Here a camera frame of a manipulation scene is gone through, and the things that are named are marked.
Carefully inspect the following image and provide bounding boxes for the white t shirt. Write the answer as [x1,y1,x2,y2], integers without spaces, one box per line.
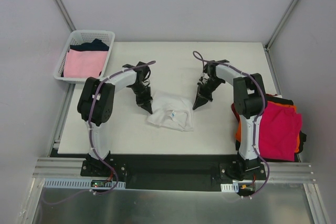
[147,91,194,132]

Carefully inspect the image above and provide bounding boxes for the red t shirt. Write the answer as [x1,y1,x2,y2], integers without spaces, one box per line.
[231,103,240,123]

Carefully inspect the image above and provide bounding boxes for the black t shirt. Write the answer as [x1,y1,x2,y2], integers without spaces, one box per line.
[235,93,307,156]

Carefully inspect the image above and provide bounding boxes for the white plastic laundry basket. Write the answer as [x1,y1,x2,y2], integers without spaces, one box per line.
[53,29,116,83]

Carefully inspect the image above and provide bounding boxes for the magenta t shirt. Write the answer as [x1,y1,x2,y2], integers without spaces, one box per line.
[257,102,302,162]

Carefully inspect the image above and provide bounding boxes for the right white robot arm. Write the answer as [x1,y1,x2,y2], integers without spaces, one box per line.
[193,60,267,180]

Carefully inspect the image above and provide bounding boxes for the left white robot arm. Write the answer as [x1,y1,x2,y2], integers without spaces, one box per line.
[77,61,156,176]

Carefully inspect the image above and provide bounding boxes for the navy t shirt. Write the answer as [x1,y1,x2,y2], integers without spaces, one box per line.
[70,39,109,51]

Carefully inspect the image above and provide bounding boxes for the pink t shirt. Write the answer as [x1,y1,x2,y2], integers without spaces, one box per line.
[64,49,108,78]

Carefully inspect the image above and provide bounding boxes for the right white cable duct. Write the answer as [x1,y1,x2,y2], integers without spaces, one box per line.
[220,183,239,193]

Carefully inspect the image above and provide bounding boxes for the white cable duct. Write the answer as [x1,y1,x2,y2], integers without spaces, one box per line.
[44,178,126,190]
[220,183,239,193]

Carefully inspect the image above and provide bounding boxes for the aluminium rail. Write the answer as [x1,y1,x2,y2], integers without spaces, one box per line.
[32,157,317,184]

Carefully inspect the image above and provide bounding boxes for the left white cable duct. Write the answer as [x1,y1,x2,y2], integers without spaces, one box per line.
[44,178,126,190]

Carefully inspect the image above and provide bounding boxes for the left aluminium frame post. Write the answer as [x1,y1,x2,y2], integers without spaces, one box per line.
[53,0,76,36]

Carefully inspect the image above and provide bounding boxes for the aluminium frame post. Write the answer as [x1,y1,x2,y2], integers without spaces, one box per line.
[264,0,300,51]
[53,0,76,36]

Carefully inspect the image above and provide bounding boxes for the right aluminium frame post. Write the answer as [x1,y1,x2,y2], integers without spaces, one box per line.
[264,0,300,51]

